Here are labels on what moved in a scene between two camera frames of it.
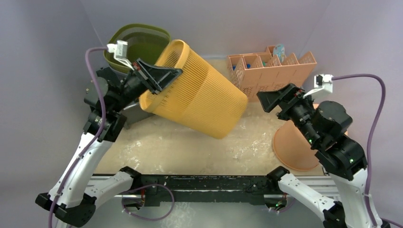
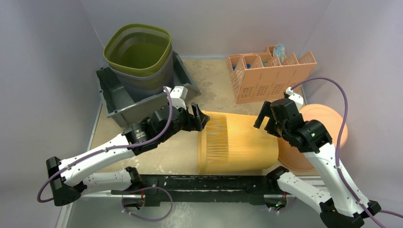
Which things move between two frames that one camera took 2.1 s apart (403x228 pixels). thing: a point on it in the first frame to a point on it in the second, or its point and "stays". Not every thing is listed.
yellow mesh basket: (201, 98) to (231, 143)
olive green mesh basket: (145, 42) stays
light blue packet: (279, 50) stays
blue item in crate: (248, 66) stays
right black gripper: (286, 102) to (272, 118)
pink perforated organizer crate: (255, 72) stays
